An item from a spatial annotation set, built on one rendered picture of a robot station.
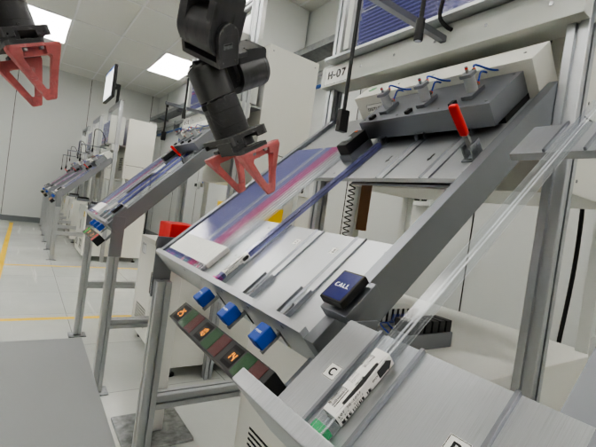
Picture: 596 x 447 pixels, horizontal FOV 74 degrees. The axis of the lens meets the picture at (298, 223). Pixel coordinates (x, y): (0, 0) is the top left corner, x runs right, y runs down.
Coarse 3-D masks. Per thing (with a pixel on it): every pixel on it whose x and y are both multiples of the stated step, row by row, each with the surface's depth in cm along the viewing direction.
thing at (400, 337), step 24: (576, 120) 46; (552, 168) 41; (528, 192) 38; (504, 216) 37; (480, 240) 35; (456, 264) 34; (432, 288) 33; (408, 312) 32; (432, 312) 32; (408, 336) 30; (336, 432) 27
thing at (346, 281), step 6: (342, 276) 51; (348, 276) 50; (354, 276) 49; (360, 276) 49; (336, 282) 50; (342, 282) 49; (348, 282) 49; (354, 282) 48; (330, 288) 50; (336, 288) 49; (342, 288) 48; (348, 288) 48; (330, 294) 49; (336, 294) 48; (342, 294) 47
